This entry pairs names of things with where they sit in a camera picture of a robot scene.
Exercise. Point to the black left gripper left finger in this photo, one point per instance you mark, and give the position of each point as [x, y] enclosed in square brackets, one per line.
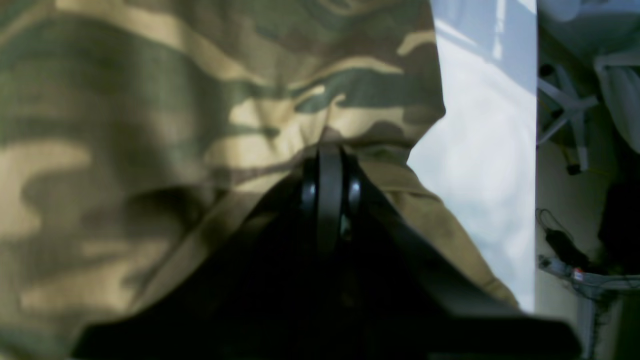
[232, 305]

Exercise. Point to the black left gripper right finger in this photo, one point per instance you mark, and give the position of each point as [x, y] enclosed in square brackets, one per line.
[416, 304]

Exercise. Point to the camouflage T-shirt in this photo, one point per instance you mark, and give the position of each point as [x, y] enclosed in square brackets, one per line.
[136, 135]

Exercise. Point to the white office chair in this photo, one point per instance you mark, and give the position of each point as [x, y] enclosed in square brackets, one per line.
[604, 33]

